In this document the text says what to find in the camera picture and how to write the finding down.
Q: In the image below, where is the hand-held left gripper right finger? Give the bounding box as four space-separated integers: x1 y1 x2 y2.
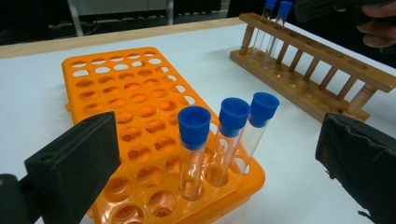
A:
315 112 396 224

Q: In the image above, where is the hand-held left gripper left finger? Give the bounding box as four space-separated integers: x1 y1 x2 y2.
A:
24 111 121 224

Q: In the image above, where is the blue capped test tube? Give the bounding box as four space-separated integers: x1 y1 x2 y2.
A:
177 105 212 202
232 91 280 175
205 97 251 188
250 0 278 63
262 0 293 69

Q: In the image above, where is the wooden test tube rack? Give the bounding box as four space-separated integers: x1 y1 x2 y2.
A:
229 12 396 124

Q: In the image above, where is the orange plastic test tube rack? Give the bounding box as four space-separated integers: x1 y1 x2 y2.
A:
61 46 266 224

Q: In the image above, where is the white table mat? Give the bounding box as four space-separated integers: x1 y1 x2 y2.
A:
0 22 396 224

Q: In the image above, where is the grey metal stand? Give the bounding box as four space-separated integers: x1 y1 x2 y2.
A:
66 0 176 37

